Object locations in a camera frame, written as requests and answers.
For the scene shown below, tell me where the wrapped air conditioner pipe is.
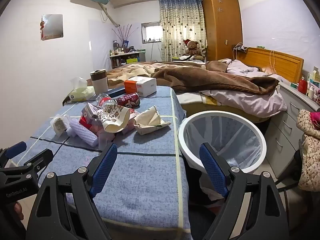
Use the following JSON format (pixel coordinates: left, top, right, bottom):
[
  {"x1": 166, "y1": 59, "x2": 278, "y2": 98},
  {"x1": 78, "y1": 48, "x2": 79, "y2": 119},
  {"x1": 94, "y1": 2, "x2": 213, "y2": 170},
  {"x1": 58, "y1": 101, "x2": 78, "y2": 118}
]
[{"x1": 100, "y1": 4, "x2": 122, "y2": 28}]

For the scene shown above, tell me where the black chair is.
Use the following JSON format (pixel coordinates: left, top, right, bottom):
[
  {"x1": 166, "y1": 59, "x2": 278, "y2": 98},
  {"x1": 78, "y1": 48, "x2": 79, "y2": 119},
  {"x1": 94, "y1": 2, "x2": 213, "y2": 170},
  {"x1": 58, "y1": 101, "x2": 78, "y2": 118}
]
[{"x1": 275, "y1": 140, "x2": 310, "y2": 230}]

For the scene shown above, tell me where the wall mirror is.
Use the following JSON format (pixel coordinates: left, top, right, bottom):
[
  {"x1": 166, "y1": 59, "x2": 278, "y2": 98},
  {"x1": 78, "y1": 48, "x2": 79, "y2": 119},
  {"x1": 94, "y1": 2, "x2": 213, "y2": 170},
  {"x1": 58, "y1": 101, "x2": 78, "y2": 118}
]
[{"x1": 41, "y1": 14, "x2": 63, "y2": 41}]

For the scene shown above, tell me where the white round waste bin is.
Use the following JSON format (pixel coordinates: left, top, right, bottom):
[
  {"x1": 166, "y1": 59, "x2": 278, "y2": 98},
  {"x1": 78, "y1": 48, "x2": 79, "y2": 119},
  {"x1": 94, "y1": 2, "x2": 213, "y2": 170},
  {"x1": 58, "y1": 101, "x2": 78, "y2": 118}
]
[{"x1": 177, "y1": 110, "x2": 267, "y2": 203}]

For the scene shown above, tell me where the red drink can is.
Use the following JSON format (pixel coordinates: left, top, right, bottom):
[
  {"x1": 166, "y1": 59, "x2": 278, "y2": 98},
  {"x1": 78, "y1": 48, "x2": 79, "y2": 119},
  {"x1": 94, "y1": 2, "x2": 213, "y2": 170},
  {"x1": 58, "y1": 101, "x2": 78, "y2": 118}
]
[{"x1": 115, "y1": 92, "x2": 140, "y2": 108}]

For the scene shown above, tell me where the small window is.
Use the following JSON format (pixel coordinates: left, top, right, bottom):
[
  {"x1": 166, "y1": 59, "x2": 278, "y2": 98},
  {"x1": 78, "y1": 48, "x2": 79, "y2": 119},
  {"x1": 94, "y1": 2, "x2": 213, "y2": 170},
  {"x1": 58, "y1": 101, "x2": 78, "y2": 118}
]
[{"x1": 141, "y1": 22, "x2": 162, "y2": 44}]

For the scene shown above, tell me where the white foam fruit net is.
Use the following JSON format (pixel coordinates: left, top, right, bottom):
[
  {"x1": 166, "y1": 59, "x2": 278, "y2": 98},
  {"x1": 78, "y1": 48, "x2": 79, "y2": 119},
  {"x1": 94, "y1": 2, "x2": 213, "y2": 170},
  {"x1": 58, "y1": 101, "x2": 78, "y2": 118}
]
[{"x1": 67, "y1": 117, "x2": 100, "y2": 147}]

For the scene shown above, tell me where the green white tissue pack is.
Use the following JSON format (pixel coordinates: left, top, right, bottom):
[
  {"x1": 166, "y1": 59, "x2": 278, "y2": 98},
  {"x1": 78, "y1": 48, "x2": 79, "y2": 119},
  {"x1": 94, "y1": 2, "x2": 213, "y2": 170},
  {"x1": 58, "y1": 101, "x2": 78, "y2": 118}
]
[{"x1": 65, "y1": 77, "x2": 96, "y2": 103}]

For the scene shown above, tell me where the clear plastic wrapper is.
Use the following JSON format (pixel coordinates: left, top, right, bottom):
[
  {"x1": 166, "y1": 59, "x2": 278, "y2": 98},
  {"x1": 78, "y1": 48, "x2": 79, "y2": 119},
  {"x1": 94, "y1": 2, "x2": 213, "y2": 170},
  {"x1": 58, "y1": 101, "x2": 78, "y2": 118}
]
[{"x1": 97, "y1": 130, "x2": 118, "y2": 153}]

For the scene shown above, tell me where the person's left hand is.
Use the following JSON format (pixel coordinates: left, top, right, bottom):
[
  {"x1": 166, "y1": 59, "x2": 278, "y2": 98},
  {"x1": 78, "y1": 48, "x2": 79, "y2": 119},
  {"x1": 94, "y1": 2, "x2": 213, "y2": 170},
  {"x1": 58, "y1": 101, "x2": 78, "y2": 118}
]
[{"x1": 13, "y1": 202, "x2": 25, "y2": 221}]

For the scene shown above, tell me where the cluttered side table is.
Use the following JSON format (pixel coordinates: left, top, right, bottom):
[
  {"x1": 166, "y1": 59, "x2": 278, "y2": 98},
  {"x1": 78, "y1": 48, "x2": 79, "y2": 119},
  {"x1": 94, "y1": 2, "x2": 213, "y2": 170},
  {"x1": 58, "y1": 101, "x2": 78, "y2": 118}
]
[{"x1": 109, "y1": 47, "x2": 147, "y2": 68}]

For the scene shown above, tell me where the red jar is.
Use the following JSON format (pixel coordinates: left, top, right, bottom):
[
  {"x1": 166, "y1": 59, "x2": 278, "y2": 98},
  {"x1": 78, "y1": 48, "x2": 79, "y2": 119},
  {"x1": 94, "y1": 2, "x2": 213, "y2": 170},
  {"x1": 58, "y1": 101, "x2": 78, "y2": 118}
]
[{"x1": 297, "y1": 77, "x2": 308, "y2": 94}]

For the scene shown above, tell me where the printed paper cup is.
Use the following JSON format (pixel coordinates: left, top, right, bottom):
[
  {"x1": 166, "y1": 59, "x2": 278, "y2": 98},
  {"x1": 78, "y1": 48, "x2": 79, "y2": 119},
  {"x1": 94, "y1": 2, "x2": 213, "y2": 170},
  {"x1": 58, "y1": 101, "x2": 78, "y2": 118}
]
[{"x1": 96, "y1": 104, "x2": 131, "y2": 133}]

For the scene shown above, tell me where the black round seat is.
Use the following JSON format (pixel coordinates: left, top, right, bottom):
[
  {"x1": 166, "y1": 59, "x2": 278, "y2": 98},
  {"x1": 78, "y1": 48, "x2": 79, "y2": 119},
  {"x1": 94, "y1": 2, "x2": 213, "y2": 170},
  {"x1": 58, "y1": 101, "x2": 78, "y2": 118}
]
[{"x1": 187, "y1": 205, "x2": 218, "y2": 240}]

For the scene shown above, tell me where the beige patterned blanket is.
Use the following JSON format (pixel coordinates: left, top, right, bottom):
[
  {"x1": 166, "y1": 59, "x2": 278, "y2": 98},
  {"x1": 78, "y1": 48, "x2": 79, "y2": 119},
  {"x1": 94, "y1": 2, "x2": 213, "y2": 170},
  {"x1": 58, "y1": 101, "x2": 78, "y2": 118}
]
[{"x1": 86, "y1": 62, "x2": 208, "y2": 89}]

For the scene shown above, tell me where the orange white cardboard box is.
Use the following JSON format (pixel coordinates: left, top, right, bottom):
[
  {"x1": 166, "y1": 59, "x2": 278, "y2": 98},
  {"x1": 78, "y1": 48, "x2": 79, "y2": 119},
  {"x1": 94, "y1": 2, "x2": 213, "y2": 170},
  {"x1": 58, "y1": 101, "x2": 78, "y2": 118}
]
[{"x1": 124, "y1": 76, "x2": 157, "y2": 97}]

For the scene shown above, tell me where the lilac duvet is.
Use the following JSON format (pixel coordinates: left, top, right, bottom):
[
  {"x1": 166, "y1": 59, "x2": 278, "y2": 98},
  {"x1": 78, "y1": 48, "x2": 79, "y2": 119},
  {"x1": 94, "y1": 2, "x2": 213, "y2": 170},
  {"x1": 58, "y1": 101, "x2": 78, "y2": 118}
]
[{"x1": 200, "y1": 59, "x2": 288, "y2": 119}]

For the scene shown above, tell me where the wooden wardrobe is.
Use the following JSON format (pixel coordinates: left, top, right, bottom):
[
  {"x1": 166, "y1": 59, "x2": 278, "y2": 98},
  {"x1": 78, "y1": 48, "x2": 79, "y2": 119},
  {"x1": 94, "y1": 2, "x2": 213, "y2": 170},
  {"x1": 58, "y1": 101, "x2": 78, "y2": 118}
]
[{"x1": 202, "y1": 0, "x2": 243, "y2": 62}]

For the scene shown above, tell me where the brown teddy bear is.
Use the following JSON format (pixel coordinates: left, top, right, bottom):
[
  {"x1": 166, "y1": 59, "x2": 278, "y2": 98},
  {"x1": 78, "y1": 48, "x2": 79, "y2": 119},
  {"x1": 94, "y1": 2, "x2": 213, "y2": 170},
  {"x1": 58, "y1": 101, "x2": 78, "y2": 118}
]
[{"x1": 183, "y1": 39, "x2": 203, "y2": 57}]

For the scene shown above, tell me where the dark blue case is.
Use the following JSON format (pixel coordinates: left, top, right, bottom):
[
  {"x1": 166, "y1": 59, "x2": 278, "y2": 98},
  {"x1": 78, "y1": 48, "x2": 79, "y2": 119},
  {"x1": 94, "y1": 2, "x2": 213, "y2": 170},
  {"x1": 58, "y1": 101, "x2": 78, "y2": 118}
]
[{"x1": 106, "y1": 87, "x2": 126, "y2": 98}]

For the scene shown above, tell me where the blue checked tablecloth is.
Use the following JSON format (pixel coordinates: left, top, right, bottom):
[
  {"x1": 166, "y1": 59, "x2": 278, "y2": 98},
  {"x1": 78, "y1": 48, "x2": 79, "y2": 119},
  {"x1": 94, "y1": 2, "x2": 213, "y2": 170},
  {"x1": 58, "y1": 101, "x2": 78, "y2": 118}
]
[{"x1": 10, "y1": 85, "x2": 193, "y2": 240}]

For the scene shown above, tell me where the brown white thermos cup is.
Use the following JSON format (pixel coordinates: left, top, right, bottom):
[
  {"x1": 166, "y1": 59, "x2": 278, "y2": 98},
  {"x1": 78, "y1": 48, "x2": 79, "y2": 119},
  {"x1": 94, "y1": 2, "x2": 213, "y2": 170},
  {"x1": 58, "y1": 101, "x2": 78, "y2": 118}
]
[{"x1": 90, "y1": 69, "x2": 109, "y2": 95}]

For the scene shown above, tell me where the floral quilted jacket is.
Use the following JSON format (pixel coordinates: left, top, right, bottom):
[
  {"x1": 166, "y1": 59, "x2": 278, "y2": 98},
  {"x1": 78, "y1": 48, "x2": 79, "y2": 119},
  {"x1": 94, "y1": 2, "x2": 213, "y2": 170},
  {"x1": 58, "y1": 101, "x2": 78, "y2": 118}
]
[{"x1": 296, "y1": 109, "x2": 320, "y2": 193}]

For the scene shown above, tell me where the grey drawer cabinet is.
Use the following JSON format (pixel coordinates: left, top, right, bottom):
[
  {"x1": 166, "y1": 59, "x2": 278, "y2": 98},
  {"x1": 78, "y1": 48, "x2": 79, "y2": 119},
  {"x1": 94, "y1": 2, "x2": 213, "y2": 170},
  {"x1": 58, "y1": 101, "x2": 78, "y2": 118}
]
[{"x1": 265, "y1": 81, "x2": 320, "y2": 178}]

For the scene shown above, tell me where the wooden bed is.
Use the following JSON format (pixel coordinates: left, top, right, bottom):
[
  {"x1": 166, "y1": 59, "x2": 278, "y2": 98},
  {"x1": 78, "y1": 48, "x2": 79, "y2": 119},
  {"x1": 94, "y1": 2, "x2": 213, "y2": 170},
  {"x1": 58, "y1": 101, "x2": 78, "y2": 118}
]
[{"x1": 175, "y1": 47, "x2": 304, "y2": 130}]

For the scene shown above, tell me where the heart patterned curtain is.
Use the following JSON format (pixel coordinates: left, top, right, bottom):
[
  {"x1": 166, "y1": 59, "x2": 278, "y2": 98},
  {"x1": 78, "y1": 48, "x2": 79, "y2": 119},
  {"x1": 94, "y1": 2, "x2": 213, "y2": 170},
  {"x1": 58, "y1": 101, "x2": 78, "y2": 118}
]
[{"x1": 159, "y1": 0, "x2": 207, "y2": 62}]

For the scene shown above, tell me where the pink striped cloth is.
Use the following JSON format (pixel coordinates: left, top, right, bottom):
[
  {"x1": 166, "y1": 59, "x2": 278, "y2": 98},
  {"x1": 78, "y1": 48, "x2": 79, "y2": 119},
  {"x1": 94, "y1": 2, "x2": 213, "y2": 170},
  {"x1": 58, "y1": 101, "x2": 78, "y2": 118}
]
[{"x1": 309, "y1": 111, "x2": 320, "y2": 130}]

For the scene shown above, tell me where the vase with purple branches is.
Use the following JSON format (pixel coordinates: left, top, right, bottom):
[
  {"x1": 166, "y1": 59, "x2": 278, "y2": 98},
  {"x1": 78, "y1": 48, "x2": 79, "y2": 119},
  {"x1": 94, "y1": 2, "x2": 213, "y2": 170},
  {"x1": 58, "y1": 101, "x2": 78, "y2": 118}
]
[{"x1": 112, "y1": 24, "x2": 139, "y2": 48}]

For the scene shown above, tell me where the clear plastic bottle red label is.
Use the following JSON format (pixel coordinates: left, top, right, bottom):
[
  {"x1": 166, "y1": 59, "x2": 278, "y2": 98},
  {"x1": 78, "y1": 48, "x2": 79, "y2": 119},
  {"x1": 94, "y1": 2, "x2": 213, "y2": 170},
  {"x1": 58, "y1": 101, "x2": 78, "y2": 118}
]
[{"x1": 96, "y1": 93, "x2": 118, "y2": 108}]

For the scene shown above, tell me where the brown fleece blanket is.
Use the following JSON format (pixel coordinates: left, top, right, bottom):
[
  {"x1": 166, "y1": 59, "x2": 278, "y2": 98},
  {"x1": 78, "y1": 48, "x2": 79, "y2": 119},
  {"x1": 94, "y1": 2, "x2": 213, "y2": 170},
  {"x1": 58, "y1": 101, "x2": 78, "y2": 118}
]
[{"x1": 150, "y1": 60, "x2": 280, "y2": 95}]

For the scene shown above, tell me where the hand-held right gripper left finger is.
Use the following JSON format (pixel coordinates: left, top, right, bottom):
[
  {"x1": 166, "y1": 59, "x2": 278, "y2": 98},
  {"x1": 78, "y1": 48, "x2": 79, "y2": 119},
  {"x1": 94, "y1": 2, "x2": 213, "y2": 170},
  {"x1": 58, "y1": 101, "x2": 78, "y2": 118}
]
[{"x1": 26, "y1": 144, "x2": 118, "y2": 240}]

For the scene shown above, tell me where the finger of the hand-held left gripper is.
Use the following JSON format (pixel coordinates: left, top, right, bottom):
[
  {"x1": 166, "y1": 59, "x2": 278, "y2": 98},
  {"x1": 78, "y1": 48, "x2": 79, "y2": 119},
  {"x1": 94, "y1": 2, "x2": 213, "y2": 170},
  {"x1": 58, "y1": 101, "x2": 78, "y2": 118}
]
[
  {"x1": 0, "y1": 149, "x2": 54, "y2": 180},
  {"x1": 0, "y1": 141, "x2": 27, "y2": 167}
]

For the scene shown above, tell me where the beige paper bag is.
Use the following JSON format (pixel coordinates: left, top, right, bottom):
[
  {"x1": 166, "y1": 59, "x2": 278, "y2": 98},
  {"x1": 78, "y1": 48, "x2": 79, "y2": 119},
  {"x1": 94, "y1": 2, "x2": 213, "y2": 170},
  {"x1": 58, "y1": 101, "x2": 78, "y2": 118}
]
[{"x1": 134, "y1": 106, "x2": 171, "y2": 136}]

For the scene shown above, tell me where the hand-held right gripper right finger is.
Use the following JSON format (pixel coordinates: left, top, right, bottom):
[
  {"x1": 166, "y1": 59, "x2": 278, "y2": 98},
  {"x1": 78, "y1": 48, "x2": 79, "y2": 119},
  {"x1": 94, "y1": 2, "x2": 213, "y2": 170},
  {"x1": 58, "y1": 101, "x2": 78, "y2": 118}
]
[{"x1": 199, "y1": 142, "x2": 290, "y2": 240}]

